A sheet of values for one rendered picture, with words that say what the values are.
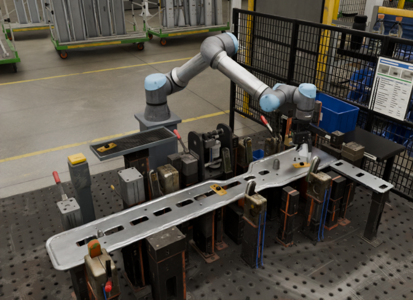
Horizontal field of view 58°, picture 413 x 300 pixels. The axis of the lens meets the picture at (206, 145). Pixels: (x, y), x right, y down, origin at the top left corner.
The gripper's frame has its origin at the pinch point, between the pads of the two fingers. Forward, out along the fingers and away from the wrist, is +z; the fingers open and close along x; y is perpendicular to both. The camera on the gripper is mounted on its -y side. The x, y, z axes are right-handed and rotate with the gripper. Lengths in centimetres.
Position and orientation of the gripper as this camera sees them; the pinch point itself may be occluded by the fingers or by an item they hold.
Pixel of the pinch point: (303, 155)
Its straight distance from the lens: 186.0
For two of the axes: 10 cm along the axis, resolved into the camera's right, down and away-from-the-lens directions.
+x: 2.1, 4.5, -8.7
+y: -9.8, 0.9, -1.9
